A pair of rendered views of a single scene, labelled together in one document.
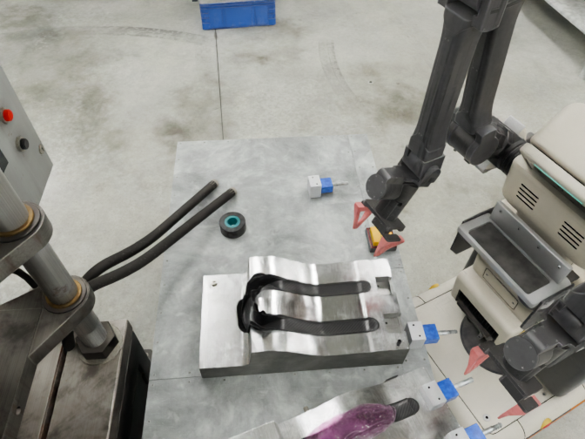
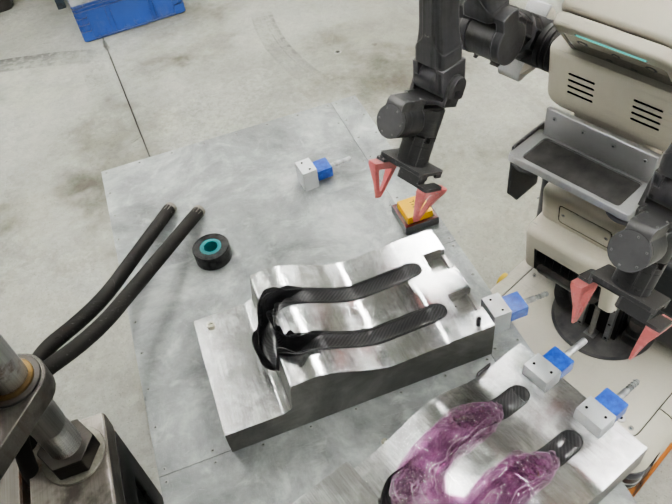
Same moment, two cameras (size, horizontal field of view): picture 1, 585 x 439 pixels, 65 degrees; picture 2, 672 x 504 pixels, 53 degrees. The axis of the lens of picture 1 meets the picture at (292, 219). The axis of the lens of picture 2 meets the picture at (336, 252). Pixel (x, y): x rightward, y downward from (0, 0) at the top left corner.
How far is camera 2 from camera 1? 0.19 m
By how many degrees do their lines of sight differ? 6
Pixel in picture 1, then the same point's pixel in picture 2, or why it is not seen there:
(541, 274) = (628, 179)
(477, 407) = not seen: hidden behind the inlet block
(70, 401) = not seen: outside the picture
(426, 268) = (485, 265)
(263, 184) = (237, 191)
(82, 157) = not seen: outside the picture
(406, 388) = (506, 375)
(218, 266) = (210, 309)
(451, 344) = (547, 341)
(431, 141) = (443, 40)
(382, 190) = (400, 122)
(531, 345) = (638, 234)
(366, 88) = (335, 60)
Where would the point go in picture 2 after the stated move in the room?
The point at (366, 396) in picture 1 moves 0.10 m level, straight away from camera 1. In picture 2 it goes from (459, 398) to (463, 347)
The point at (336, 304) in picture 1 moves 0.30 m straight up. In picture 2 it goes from (383, 301) to (373, 180)
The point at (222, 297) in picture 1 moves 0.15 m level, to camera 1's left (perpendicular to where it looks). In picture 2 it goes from (228, 340) to (148, 361)
